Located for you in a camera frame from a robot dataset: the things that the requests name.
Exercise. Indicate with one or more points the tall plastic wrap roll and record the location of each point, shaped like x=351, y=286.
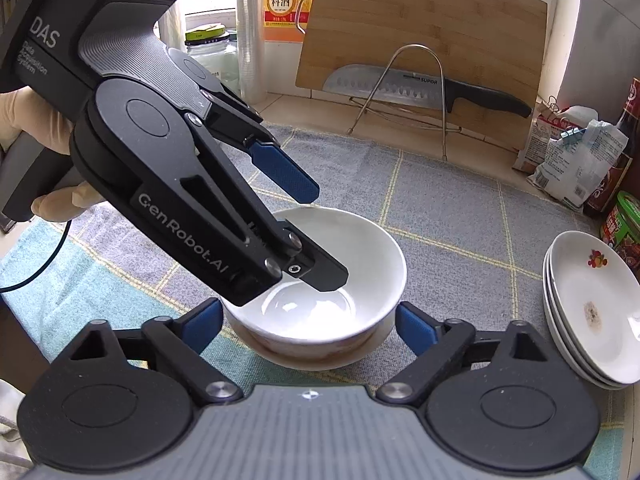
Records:
x=250, y=35

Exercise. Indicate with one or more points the person's left hand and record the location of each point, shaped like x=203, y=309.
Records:
x=35, y=115

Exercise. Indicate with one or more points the green lidded sauce jar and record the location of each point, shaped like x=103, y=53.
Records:
x=625, y=230

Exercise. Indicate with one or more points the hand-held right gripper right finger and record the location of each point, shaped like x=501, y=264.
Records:
x=417, y=327

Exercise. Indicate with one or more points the orange cooking wine jug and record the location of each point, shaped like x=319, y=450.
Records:
x=282, y=5

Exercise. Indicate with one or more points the white plate fruit print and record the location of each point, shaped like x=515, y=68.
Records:
x=549, y=295
x=544, y=296

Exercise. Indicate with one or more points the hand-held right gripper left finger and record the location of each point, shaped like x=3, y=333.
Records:
x=202, y=324

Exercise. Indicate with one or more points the green bag clip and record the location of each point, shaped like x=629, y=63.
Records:
x=573, y=133

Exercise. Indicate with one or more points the dark soy sauce bottle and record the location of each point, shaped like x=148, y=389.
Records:
x=615, y=160

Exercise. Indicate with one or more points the glass jar green yellow lid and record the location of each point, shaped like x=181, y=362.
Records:
x=205, y=35

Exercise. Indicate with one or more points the red and white food bag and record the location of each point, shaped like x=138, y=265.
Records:
x=537, y=145

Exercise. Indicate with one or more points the wooden cutting board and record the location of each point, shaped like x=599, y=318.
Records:
x=400, y=10

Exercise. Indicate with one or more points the white and green food bag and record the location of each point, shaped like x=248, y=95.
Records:
x=580, y=170

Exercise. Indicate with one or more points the white plate with brown stain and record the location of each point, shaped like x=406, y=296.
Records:
x=590, y=300

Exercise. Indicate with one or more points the checked grey blue cloth mat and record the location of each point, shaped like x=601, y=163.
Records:
x=450, y=200

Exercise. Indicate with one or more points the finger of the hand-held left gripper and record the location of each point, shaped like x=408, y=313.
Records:
x=285, y=172
x=320, y=270

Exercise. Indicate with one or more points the metal binder clip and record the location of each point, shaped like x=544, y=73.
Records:
x=552, y=106

